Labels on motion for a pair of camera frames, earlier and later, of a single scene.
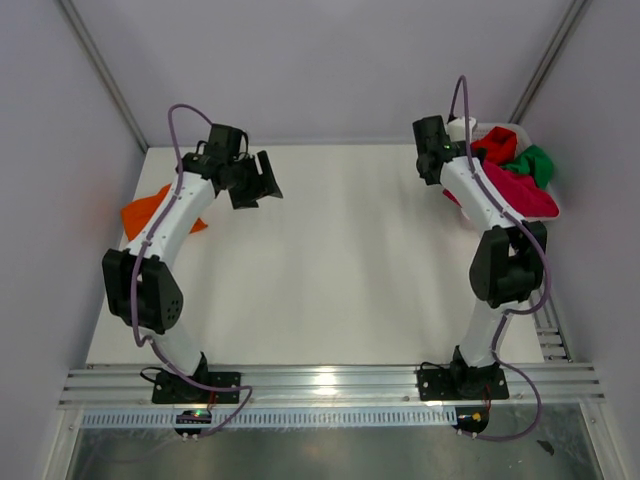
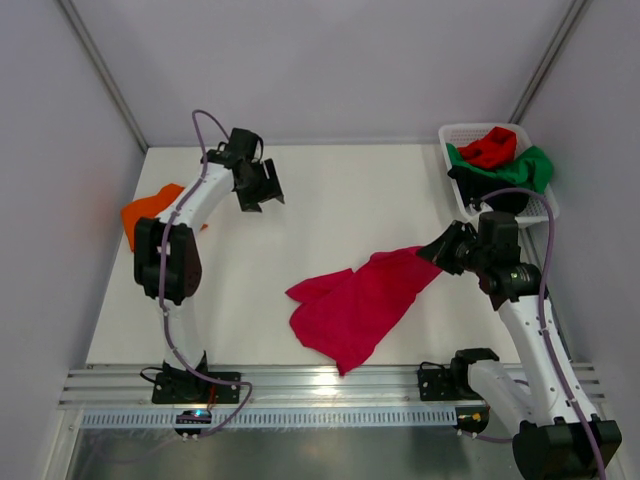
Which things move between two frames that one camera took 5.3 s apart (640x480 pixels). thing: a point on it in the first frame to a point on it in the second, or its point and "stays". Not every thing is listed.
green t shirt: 535,162 stays
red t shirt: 500,145 stays
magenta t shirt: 521,195 to 345,314
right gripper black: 426,167 to 454,245
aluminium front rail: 133,387 stays
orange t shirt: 138,213 stays
